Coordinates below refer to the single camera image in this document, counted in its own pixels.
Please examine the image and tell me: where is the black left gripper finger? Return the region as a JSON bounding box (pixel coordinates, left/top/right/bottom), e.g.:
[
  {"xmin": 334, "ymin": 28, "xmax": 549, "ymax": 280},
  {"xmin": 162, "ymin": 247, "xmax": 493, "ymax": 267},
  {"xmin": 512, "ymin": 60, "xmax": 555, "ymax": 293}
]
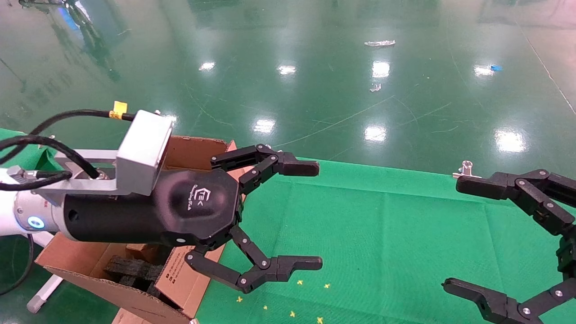
[
  {"xmin": 184, "ymin": 225, "xmax": 324, "ymax": 294},
  {"xmin": 211, "ymin": 144, "xmax": 320, "ymax": 195}
]

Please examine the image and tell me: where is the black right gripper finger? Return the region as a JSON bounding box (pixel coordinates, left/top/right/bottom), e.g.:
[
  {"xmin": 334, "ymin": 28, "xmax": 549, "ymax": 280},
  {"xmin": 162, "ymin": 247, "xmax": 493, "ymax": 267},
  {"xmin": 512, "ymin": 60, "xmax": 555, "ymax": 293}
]
[
  {"xmin": 456, "ymin": 170, "xmax": 576, "ymax": 237},
  {"xmin": 442, "ymin": 278, "xmax": 576, "ymax": 324}
]

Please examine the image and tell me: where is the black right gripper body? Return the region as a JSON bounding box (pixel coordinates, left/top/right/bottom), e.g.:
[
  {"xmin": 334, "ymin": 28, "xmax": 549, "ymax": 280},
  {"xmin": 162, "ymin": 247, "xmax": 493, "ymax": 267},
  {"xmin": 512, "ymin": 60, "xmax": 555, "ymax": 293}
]
[{"xmin": 558, "ymin": 236, "xmax": 576, "ymax": 277}]

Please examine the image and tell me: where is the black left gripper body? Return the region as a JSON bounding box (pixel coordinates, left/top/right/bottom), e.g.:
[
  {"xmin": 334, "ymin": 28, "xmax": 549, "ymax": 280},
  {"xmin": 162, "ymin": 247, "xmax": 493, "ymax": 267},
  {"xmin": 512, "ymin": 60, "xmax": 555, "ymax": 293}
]
[{"xmin": 63, "ymin": 167, "xmax": 244, "ymax": 248}]

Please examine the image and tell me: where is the small brown cardboard box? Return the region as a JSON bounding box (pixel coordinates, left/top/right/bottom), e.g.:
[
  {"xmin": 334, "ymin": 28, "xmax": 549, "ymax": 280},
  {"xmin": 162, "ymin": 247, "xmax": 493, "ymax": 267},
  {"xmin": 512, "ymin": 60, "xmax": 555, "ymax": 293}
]
[{"xmin": 126, "ymin": 243, "xmax": 161, "ymax": 264}]

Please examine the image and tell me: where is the large open cardboard carton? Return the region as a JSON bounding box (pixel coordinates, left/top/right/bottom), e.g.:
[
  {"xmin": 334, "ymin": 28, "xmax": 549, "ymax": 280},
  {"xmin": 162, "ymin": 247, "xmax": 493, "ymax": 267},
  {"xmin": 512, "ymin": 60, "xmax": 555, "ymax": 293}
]
[{"xmin": 35, "ymin": 136, "xmax": 246, "ymax": 324}]

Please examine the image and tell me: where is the silver binder clip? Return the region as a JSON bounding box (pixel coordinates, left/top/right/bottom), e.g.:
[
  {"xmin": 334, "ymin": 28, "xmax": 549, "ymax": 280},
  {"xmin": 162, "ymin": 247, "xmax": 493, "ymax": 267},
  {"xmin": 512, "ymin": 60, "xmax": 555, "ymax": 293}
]
[{"xmin": 452, "ymin": 161, "xmax": 483, "ymax": 180}]

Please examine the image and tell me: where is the black foam insert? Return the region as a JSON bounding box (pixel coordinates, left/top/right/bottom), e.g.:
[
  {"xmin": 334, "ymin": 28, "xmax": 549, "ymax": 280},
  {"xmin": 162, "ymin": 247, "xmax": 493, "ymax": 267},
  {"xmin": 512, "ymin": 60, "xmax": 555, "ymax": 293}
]
[{"xmin": 104, "ymin": 255, "xmax": 165, "ymax": 295}]

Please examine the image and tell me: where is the large green table cloth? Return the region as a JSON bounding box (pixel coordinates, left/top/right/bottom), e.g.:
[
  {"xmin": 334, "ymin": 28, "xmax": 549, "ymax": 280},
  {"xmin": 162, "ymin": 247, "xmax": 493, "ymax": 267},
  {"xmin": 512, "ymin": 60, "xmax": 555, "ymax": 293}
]
[{"xmin": 196, "ymin": 157, "xmax": 576, "ymax": 324}]

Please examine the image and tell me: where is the small green table cloth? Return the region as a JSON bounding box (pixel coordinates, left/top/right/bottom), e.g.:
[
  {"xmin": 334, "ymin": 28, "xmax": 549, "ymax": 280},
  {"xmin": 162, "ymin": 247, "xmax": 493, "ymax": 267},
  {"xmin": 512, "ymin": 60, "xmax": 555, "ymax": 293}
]
[{"xmin": 0, "ymin": 128, "xmax": 62, "ymax": 171}]

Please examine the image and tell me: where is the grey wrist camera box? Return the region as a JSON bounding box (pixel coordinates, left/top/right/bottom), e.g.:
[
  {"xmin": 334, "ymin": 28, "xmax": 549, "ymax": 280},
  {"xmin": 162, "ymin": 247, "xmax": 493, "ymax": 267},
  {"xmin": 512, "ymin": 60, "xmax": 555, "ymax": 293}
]
[{"xmin": 116, "ymin": 109, "xmax": 174, "ymax": 197}]

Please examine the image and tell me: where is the silver camera mounting bracket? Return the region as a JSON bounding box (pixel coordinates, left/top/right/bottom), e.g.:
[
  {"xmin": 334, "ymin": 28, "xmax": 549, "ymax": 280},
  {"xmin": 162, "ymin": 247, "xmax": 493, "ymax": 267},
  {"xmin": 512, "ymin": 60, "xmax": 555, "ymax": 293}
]
[{"xmin": 32, "ymin": 149, "xmax": 121, "ymax": 205}]

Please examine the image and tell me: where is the thick black cable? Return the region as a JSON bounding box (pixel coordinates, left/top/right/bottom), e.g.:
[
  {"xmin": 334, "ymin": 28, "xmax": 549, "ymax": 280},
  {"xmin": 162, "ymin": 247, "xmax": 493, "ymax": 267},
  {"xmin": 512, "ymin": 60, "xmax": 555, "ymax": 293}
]
[{"xmin": 0, "ymin": 134, "xmax": 100, "ymax": 179}]

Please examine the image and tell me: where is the black cable with yellow tag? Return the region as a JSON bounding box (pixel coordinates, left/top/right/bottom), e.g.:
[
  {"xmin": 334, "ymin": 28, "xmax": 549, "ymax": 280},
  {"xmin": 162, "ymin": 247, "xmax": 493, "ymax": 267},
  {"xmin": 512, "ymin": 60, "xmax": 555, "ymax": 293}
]
[{"xmin": 27, "ymin": 100, "xmax": 136, "ymax": 135}]

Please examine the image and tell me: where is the black cable with silver plug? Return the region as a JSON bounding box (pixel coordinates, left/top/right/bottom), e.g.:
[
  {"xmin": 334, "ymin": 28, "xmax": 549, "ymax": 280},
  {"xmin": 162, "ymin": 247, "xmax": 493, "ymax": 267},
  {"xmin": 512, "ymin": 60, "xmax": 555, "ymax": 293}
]
[{"xmin": 0, "ymin": 165, "xmax": 73, "ymax": 191}]

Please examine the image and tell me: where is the white pipe frame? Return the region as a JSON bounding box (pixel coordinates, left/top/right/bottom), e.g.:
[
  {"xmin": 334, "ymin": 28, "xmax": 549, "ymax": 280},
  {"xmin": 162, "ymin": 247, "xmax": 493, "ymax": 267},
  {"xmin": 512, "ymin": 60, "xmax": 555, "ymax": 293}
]
[{"xmin": 26, "ymin": 234, "xmax": 64, "ymax": 314}]

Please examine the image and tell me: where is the thin black hanging cable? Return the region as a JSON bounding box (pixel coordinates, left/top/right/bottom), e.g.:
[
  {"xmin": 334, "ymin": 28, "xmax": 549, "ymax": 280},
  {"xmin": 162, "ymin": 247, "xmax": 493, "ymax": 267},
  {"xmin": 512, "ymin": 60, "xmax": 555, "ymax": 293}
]
[{"xmin": 0, "ymin": 234, "xmax": 36, "ymax": 295}]

